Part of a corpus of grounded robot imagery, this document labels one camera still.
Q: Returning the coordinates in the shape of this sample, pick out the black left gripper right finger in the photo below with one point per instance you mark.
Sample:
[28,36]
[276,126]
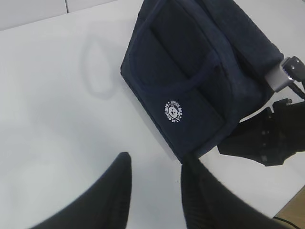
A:
[208,204]

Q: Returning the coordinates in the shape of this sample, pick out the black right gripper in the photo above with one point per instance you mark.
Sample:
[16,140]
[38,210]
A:
[258,138]

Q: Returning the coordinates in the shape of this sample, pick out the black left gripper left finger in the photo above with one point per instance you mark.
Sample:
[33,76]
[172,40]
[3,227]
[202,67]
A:
[105,205]

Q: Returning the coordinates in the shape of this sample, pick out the navy blue lunch bag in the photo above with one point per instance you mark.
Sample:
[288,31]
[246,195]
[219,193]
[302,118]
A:
[198,67]

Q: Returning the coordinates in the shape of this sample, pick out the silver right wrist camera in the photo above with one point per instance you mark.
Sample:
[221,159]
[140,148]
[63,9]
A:
[285,74]

